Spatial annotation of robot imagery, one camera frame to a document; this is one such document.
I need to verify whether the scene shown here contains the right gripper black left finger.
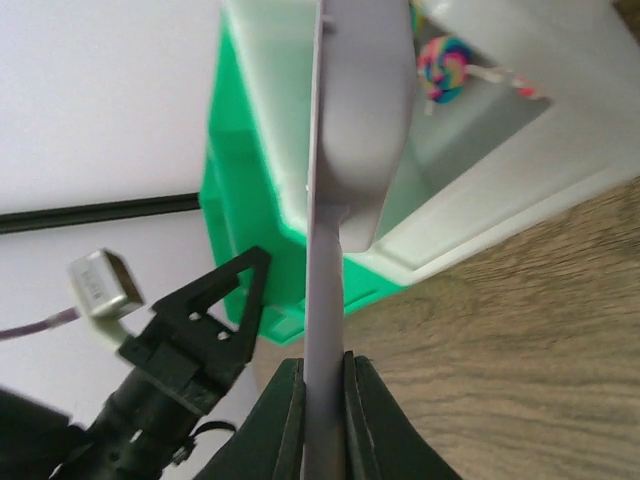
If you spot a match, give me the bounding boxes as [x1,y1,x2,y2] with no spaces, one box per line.
[196,358,306,480]

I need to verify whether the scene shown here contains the lilac slotted plastic scoop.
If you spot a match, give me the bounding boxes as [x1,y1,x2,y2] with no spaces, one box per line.
[302,1,415,479]

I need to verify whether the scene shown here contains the swirl rainbow lollipop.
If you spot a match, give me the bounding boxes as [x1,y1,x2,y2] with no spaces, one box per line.
[416,35,505,116]

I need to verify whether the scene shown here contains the green bin middle candies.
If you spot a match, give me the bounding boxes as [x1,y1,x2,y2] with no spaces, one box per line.
[199,1,407,345]

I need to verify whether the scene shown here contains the white bin striped candies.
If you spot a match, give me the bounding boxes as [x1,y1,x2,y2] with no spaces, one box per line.
[222,0,640,289]

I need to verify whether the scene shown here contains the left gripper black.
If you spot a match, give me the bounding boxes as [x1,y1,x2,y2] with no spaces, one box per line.
[90,246,271,450]

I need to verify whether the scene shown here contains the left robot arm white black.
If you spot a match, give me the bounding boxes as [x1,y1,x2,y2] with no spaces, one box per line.
[1,247,271,479]

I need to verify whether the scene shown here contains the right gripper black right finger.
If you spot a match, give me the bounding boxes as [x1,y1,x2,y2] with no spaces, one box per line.
[343,351,460,480]

